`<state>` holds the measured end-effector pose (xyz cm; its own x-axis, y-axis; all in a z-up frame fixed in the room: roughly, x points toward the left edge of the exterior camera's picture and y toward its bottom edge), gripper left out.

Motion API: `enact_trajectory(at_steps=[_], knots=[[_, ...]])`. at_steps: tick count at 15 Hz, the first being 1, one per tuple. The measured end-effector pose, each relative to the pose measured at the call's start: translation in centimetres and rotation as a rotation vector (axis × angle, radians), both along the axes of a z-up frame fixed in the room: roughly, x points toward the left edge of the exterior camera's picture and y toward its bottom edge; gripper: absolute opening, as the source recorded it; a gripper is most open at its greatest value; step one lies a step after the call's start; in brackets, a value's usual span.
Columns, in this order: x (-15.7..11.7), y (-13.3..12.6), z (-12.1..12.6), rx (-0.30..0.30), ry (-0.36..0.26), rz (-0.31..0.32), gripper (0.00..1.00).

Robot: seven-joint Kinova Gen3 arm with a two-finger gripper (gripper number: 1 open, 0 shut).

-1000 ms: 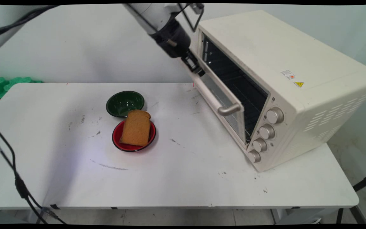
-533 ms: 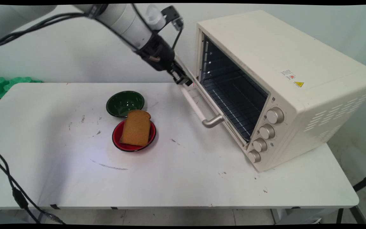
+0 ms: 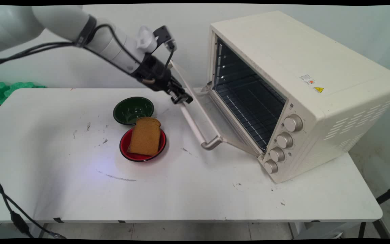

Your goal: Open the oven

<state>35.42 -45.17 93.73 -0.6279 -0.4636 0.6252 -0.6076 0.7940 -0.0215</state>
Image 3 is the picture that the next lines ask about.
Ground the black cable with plug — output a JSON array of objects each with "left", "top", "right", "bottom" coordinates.
[{"left": 0, "top": 173, "right": 67, "bottom": 239}]

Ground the black tripod leg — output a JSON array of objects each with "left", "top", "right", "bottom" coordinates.
[{"left": 376, "top": 183, "right": 390, "bottom": 205}]

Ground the dark green bowl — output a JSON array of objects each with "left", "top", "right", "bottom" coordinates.
[{"left": 113, "top": 97, "right": 155, "bottom": 126}]

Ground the large silver oven knob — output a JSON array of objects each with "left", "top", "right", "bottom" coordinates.
[{"left": 284, "top": 114, "right": 304, "bottom": 133}]

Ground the black table leg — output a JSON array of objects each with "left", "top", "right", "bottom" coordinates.
[{"left": 357, "top": 220, "right": 390, "bottom": 239}]

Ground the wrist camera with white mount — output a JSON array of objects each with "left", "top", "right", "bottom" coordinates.
[{"left": 135, "top": 25, "right": 177, "bottom": 54}]

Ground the wire oven rack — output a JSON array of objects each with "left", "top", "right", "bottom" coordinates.
[{"left": 214, "top": 75, "right": 287, "bottom": 151}]

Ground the cream toaster oven body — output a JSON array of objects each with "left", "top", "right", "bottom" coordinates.
[{"left": 207, "top": 10, "right": 390, "bottom": 184}]

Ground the oven door with handle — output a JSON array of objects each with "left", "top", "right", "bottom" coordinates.
[{"left": 169, "top": 60, "right": 264, "bottom": 158}]

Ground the white label sticker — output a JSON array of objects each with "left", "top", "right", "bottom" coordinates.
[{"left": 299, "top": 73, "right": 316, "bottom": 85}]

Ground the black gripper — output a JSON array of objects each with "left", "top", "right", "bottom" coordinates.
[{"left": 131, "top": 54, "right": 194, "bottom": 105}]

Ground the brown bread slice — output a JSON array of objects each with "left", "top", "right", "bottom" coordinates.
[{"left": 128, "top": 117, "right": 162, "bottom": 157}]

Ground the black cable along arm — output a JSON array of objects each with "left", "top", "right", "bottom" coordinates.
[{"left": 0, "top": 23, "right": 175, "bottom": 79}]

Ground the red bowl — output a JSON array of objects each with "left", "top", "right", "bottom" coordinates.
[{"left": 120, "top": 127, "right": 167, "bottom": 162}]

